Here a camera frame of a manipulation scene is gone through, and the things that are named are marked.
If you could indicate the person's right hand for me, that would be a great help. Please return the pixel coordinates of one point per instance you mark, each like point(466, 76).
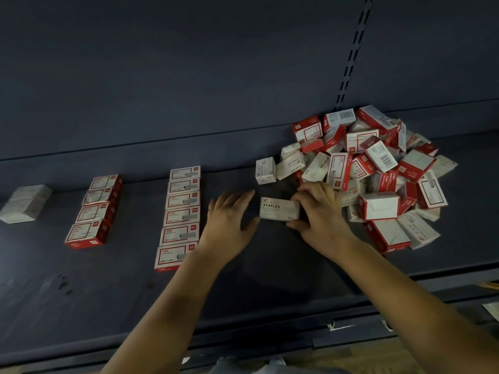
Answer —
point(327, 226)

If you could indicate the person's left hand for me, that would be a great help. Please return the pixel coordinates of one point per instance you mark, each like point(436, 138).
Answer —
point(226, 229)

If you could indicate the pile of red white boxes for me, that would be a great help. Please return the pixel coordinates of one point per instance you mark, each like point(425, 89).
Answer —
point(374, 175)

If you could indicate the dark metal shelf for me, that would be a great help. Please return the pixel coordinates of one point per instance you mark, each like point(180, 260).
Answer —
point(195, 66)

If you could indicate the person's right forearm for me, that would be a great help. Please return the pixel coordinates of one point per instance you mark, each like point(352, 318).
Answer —
point(421, 307)

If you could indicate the person's left forearm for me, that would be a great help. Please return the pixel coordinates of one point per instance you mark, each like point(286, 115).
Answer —
point(168, 315)

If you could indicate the person's grey clothing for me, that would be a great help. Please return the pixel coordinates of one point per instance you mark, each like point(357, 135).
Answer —
point(281, 367)

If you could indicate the white paper card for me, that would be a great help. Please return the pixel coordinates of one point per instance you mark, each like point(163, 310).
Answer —
point(339, 326)

